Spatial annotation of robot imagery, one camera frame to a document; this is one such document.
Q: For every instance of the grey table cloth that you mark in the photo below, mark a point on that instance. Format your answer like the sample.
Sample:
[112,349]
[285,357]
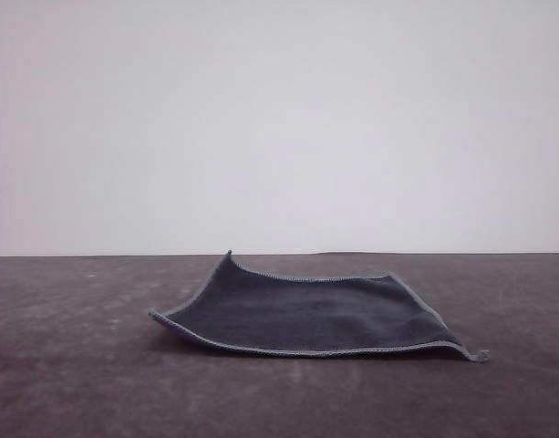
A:
[78,374]

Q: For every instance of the purple towel with grey hem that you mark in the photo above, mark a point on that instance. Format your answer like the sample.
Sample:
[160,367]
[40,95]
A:
[315,315]

